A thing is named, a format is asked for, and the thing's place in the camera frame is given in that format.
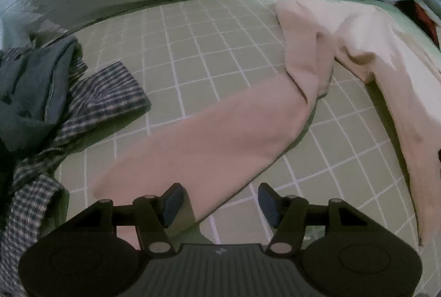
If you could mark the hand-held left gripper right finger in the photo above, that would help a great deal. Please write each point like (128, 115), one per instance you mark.
(267, 203)

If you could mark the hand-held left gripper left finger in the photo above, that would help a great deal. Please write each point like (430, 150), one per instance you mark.
(172, 202)

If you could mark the beige pants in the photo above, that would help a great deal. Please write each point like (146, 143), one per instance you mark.
(224, 131)

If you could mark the plaid shirt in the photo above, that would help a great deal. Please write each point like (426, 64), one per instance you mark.
(103, 93)

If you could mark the green grid bed sheet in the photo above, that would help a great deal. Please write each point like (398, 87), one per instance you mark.
(206, 42)

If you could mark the blue denim garment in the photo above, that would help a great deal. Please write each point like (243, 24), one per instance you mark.
(31, 87)

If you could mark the red cloth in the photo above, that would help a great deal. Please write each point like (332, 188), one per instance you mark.
(423, 17)

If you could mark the white grey cloth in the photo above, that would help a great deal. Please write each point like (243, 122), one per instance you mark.
(432, 2)

